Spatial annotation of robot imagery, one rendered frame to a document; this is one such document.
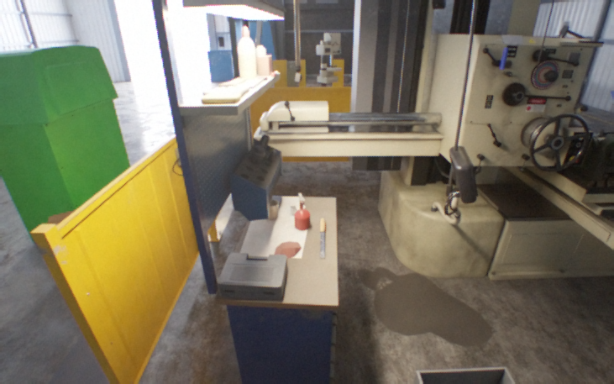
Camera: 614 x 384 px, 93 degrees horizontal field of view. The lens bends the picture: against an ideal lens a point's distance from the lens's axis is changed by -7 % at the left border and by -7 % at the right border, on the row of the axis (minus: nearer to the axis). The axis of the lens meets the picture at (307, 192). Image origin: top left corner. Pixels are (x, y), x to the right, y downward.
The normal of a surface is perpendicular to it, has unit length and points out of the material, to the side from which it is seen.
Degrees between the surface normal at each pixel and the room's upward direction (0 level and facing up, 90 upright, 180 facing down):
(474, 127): 90
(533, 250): 90
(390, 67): 90
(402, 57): 90
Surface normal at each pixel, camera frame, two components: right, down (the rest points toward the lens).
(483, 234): -0.01, 0.46
